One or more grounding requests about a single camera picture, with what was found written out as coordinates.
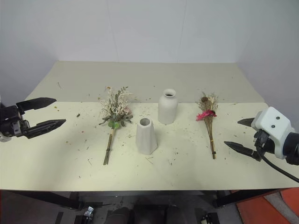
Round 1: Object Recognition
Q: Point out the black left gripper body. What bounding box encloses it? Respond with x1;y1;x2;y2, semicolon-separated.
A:
0;105;31;138

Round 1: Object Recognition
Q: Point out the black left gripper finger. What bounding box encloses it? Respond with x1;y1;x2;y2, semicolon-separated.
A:
22;119;67;140
15;97;57;115

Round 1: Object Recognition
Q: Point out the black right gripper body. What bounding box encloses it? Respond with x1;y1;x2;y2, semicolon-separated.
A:
253;129;277;155

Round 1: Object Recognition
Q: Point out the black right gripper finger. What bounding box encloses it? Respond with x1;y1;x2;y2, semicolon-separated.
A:
224;140;263;162
237;117;256;128

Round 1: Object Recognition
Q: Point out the white round bottle vase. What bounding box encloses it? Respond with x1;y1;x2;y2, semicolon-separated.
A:
157;88;179;125

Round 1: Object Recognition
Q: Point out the white tapered angular vase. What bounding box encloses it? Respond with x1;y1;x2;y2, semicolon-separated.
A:
135;117;159;155

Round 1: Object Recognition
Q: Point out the pink and brown dried bouquet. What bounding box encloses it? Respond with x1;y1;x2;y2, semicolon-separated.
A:
195;91;220;160

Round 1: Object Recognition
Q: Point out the black table leg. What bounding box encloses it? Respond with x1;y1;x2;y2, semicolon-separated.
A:
214;188;288;208
6;190;83;211

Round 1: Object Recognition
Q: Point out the orange floor mat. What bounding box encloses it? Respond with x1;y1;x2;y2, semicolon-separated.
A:
235;187;299;224

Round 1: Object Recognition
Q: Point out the white and green dried bouquet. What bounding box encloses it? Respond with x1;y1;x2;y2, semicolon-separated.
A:
98;86;134;166

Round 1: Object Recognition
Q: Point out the black table crossbar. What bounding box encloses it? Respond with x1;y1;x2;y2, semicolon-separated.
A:
78;191;218;206

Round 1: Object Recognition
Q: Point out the dark rounded shape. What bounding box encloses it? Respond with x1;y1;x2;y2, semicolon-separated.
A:
111;207;131;224

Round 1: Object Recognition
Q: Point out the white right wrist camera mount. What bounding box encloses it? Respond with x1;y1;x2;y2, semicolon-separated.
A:
250;106;296;160

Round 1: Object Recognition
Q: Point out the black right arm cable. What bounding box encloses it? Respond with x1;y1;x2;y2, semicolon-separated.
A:
254;130;299;183

